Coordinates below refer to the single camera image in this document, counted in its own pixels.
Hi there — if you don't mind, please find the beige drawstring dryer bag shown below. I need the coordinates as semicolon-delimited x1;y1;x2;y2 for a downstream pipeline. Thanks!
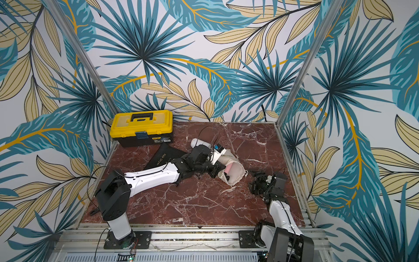
217;150;248;187

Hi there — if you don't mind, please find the pink hair dryer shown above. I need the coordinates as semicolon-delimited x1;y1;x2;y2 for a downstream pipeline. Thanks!
224;163;235;179

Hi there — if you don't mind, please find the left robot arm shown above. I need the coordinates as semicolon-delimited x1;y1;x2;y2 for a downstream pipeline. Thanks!
94;144;227;250

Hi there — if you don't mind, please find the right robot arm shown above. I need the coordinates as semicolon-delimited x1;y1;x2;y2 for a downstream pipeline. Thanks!
248;171;315;262

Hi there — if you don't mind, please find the white hair dryer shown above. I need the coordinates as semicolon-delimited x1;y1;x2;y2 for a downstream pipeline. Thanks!
191;138;212;148

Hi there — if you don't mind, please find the yellow black toolbox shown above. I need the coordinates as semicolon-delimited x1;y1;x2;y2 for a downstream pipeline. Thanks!
110;110;173;147

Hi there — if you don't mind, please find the red black hand tool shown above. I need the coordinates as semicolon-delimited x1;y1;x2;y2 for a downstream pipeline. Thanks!
89;208;100;216

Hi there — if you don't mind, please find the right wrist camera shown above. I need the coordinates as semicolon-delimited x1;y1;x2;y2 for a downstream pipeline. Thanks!
265;175;275;184

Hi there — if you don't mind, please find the black drawstring dryer bag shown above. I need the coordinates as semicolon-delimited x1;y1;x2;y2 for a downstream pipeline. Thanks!
144;144;186;170

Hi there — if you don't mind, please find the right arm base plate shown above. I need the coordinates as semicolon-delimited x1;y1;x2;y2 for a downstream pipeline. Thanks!
239;230;274;250

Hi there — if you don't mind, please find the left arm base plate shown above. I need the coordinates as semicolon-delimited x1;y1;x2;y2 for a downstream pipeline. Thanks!
104;231;152;250

